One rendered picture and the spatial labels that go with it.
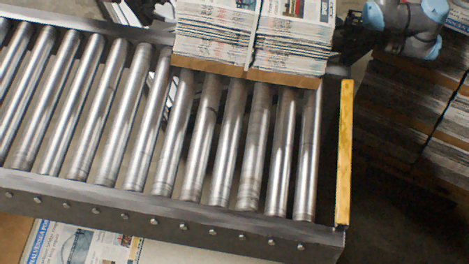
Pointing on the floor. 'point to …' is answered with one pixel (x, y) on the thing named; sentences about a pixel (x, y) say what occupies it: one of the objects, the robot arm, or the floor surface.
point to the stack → (417, 150)
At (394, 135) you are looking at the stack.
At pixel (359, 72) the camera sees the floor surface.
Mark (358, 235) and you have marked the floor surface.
